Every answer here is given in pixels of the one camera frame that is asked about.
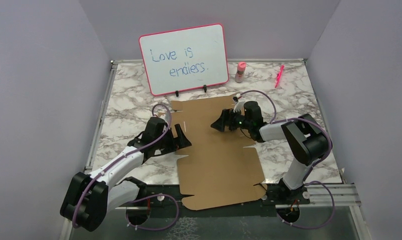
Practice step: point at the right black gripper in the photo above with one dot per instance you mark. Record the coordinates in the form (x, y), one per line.
(226, 118)

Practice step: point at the aluminium table frame rail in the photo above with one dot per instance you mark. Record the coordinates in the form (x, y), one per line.
(127, 95)

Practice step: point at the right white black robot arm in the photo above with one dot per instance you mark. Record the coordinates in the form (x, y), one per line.
(308, 142)

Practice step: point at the brown cardboard box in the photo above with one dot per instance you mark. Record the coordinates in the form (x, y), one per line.
(215, 159)

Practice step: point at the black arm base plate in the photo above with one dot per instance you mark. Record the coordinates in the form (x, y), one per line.
(263, 200)

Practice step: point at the pink marker pen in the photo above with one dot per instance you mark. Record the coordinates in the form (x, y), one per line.
(279, 75)

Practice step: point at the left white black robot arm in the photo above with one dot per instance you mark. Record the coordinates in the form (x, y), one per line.
(90, 196)

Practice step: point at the pink-capped spray bottle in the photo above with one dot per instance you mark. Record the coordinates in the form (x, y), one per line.
(239, 75)

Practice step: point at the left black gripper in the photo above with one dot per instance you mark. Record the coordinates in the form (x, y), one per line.
(183, 141)

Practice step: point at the pink-framed whiteboard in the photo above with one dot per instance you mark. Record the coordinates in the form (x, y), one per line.
(185, 59)

